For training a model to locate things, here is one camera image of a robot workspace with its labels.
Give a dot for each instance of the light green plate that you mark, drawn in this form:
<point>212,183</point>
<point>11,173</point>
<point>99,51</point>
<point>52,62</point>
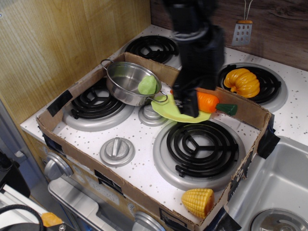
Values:
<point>169,110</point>

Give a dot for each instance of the oven knob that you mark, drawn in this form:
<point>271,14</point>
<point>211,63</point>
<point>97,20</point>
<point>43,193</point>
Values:
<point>56,167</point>
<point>144,222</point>

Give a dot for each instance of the back left black burner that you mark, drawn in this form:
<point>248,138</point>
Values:
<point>158,48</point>

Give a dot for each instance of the front right black burner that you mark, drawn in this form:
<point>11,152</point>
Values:
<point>201,155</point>

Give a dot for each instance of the yellow toy pumpkin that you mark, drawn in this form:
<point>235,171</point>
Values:
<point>243,82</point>

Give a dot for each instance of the hanging silver spatula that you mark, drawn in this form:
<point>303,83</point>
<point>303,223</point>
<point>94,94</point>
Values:
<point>243,28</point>

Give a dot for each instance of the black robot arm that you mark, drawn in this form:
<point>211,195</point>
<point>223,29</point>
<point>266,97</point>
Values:
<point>189,16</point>

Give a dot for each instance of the yellow toy corn cob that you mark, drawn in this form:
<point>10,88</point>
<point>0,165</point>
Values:
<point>199,201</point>

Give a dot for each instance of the front left black burner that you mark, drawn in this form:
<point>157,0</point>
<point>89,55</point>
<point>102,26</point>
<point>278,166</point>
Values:
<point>96,110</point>

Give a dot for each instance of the orange object bottom left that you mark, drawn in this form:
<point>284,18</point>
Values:
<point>49,219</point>

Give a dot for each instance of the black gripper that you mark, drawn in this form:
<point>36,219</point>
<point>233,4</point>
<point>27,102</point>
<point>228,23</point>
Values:
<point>201,56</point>

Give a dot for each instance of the right oven front knob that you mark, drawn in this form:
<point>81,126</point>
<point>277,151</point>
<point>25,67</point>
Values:
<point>144,222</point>

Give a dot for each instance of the black burner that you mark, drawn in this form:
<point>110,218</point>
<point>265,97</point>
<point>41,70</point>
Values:
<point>158,48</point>
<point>201,155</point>
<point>273,90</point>
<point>96,110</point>

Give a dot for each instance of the orange toy carrot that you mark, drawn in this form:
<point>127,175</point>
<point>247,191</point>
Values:
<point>210,103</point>

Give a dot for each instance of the silver toy sink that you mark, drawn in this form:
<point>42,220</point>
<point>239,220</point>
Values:
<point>274,195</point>

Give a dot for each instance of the back right black burner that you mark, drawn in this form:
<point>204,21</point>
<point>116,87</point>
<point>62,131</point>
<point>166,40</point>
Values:
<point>273,90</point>

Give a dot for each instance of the small steel pot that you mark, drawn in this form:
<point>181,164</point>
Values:
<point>123,79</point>

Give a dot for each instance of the middle silver stove knob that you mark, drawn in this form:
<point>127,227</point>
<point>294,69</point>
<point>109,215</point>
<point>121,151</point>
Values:
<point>149,117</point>

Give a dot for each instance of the silver oven door handle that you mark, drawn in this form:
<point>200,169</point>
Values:
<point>88,207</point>

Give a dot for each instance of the green toy vegetable chunk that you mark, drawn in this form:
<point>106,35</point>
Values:
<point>147,86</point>

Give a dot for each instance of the silver stove knob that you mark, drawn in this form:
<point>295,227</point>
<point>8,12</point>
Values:
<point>149,117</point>
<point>117,152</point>

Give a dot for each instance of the front silver stove knob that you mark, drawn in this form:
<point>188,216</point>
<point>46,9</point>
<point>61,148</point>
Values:
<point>117,152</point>

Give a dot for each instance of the left oven front knob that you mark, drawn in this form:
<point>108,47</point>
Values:
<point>56,167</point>

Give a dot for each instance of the brown cardboard fence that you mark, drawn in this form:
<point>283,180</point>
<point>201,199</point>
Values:
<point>139,180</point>

